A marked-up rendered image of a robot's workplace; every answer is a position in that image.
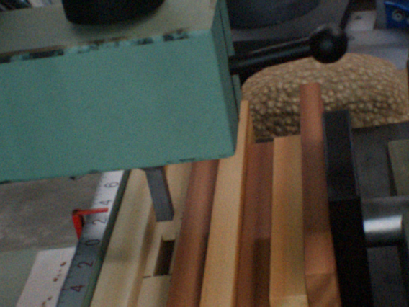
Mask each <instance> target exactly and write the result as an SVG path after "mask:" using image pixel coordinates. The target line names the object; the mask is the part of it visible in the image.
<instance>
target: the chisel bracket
mask: <svg viewBox="0 0 409 307"><path fill-rule="evenodd" d="M231 55H235V52H234V47H233V40H232V35H231V31H230V23H229V18H228V10H227V6H226V1H225V0H165V1H164V2H163V4H162V5H160V6H159V7H158V8H156V9H154V10H153V11H151V12H148V13H146V14H143V15H141V16H139V17H135V18H132V19H127V20H124V21H120V22H114V23H109V24H103V25H78V24H75V23H72V22H69V21H68V20H67V19H66V15H65V12H64V11H63V7H62V4H52V5H47V6H38V7H32V8H26V9H17V10H11V11H6V12H0V184H10V183H16V182H28V181H35V180H41V179H54V178H61V177H72V176H78V175H86V174H98V173H105V172H116V171H123V170H130V169H139V170H142V171H144V172H151V171H155V170H158V169H161V168H163V167H164V166H165V165H167V164H179V163H186V162H192V161H204V160H210V159H223V158H229V157H231V156H234V155H235V152H236V148H237V140H238V126H239V122H240V112H241V97H242V94H241V86H240V82H239V78H238V75H236V76H230V72H229V67H228V59H229V56H231Z"/></svg>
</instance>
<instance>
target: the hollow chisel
mask: <svg viewBox="0 0 409 307"><path fill-rule="evenodd" d="M145 175H146V178H147V181H148V187H149V190H150V196H151V199H152V203H153V208H154V211H155V214H156V221H157V222H165V221H173V219H174V212H175V211H174V205H173V202H172V198H171V193H170V189H169V185H168V180H167V179H166V173H165V170H164V167H163V168H161V169H158V170H155V171H151V172H145Z"/></svg>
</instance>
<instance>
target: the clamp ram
mask: <svg viewBox="0 0 409 307"><path fill-rule="evenodd" d="M321 119H322V129H323V149H324V159H325V180H326V190H327V201H328V211H329V217H330V223H331V233H332V239H333V249H334V256H335V261H336V272H337V274H338V282H339V289H340V294H341V305H342V307H374V304H373V297H372V285H371V277H370V271H369V265H368V258H367V248H368V249H373V248H380V247H388V246H402V245H403V235H402V234H401V227H400V221H401V217H402V214H405V213H406V212H408V211H409V195H398V196H392V197H378V198H371V199H364V200H361V194H360V188H359V178H358V172H357V166H356V155H355V149H354V139H353V133H352V127H351V116H350V112H349V110H345V109H344V110H333V111H327V112H323V113H322V116H321Z"/></svg>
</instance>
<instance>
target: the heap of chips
mask: <svg viewBox="0 0 409 307"><path fill-rule="evenodd" d="M316 82H320V86H321V92H322V98H323V109H324V112H327V111H333V110H344V109H345V110H349V112H350V116H351V127H352V128H364V127H370V126H376V125H389V124H395V123H407V122H408V121H409V91H408V72H407V69H405V70H397V68H396V67H395V65H393V64H392V63H391V62H390V61H389V60H386V59H383V58H378V57H374V56H370V55H364V54H361V53H346V54H345V56H344V57H342V58H341V59H340V60H339V61H336V62H335V63H330V64H324V63H320V62H318V61H316V60H315V59H314V58H313V57H310V58H303V59H300V60H297V61H292V62H288V63H283V64H279V66H273V67H270V68H265V69H264V70H262V71H260V72H258V73H257V74H254V75H253V76H251V77H250V78H249V79H247V80H246V82H245V84H244V85H243V86H242V89H241V94H242V97H241V101H244V100H248V102H249V107H250V111H251V120H252V124H253V132H254V137H255V140H259V139H266V138H278V137H285V136H291V135H300V95H299V85H301V84H311V83H316Z"/></svg>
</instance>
